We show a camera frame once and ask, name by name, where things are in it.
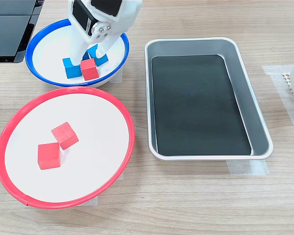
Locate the red cube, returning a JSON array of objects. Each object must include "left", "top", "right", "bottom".
[
  {"left": 37, "top": 142, "right": 62, "bottom": 170},
  {"left": 51, "top": 121, "right": 79, "bottom": 151},
  {"left": 80, "top": 58, "right": 99, "bottom": 81}
]

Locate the blue-rimmed white plate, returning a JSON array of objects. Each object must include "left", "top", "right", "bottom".
[{"left": 25, "top": 19, "right": 130, "bottom": 88}]

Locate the translucent tape strip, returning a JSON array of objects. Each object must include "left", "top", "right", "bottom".
[
  {"left": 86, "top": 195, "right": 99, "bottom": 207},
  {"left": 107, "top": 67, "right": 124, "bottom": 85},
  {"left": 226, "top": 159, "right": 270, "bottom": 176}
]

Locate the black flat device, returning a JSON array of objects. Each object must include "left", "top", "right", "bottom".
[{"left": 0, "top": 0, "right": 46, "bottom": 64}]

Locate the red-rimmed white plate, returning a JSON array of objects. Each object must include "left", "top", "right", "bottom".
[{"left": 0, "top": 87, "right": 135, "bottom": 210}]

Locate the black mat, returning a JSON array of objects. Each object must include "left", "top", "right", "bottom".
[{"left": 151, "top": 54, "right": 252, "bottom": 157}]

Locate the steel tray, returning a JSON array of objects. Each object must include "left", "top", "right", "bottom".
[{"left": 144, "top": 37, "right": 274, "bottom": 162}]

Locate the pale perforated plate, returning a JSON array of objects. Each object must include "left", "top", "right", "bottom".
[{"left": 281, "top": 71, "right": 294, "bottom": 116}]

